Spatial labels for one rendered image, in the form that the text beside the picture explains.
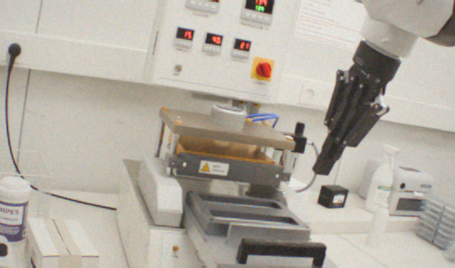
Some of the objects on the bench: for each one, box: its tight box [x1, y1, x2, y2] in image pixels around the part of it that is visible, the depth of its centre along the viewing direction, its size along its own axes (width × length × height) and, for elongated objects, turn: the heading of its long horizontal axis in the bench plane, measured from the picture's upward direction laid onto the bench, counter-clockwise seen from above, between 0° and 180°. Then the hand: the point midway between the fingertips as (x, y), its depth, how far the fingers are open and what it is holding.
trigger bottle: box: [364, 143, 400, 213], centre depth 194 cm, size 9×8×25 cm
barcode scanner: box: [0, 235, 20, 268], centre depth 104 cm, size 20×8×8 cm, turn 158°
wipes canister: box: [0, 176, 31, 247], centre depth 119 cm, size 9×9×15 cm
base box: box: [115, 165, 161, 268], centre depth 128 cm, size 54×38×17 cm
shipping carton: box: [24, 218, 99, 268], centre depth 110 cm, size 19×13×9 cm
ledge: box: [307, 193, 420, 235], centre depth 193 cm, size 30×84×4 cm, turn 68°
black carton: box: [317, 185, 349, 209], centre depth 192 cm, size 6×9×7 cm
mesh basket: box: [0, 148, 53, 220], centre depth 137 cm, size 22×26×13 cm
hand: (328, 155), depth 92 cm, fingers closed
